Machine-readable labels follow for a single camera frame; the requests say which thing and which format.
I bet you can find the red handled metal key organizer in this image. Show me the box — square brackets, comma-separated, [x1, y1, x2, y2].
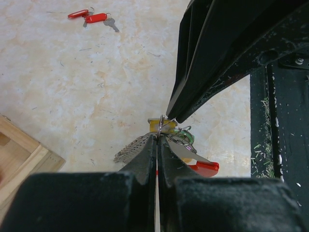
[113, 129, 219, 177]

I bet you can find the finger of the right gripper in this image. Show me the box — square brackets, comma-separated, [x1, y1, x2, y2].
[166, 0, 217, 118]
[174, 0, 309, 123]

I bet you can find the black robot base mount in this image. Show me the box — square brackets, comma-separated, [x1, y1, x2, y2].
[250, 48, 309, 211]

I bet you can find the red tagged key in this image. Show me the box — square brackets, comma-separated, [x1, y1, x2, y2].
[68, 7, 95, 19]
[83, 13, 120, 32]

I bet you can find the yellow tagged key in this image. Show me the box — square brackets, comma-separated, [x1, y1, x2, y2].
[147, 117, 178, 132]

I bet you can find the red tagged key near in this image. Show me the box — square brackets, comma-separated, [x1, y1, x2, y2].
[83, 13, 120, 32]

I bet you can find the wooden clothes rack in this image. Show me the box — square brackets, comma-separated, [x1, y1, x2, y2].
[0, 116, 66, 218]

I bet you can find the red tagged key far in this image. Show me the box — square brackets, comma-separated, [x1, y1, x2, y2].
[68, 7, 95, 19]

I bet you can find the green tagged key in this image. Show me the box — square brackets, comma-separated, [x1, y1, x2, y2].
[170, 126, 195, 146]

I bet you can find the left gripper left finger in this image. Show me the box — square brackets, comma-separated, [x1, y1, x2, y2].
[0, 137, 156, 232]

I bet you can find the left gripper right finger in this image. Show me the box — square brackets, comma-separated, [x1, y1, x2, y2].
[157, 137, 306, 232]

